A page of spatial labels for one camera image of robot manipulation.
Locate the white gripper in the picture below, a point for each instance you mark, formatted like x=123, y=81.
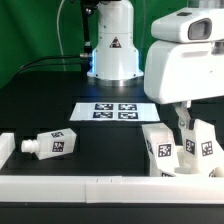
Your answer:
x=181, y=72

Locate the white marker sheet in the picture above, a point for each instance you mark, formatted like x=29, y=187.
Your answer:
x=103, y=111

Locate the white left fence bar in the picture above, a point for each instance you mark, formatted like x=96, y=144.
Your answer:
x=7, y=145

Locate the white fence bar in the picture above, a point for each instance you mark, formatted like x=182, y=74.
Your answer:
x=7, y=145
x=85, y=189

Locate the white front fence bar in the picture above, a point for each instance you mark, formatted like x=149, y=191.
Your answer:
x=85, y=189

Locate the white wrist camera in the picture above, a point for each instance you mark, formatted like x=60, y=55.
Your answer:
x=190, y=25

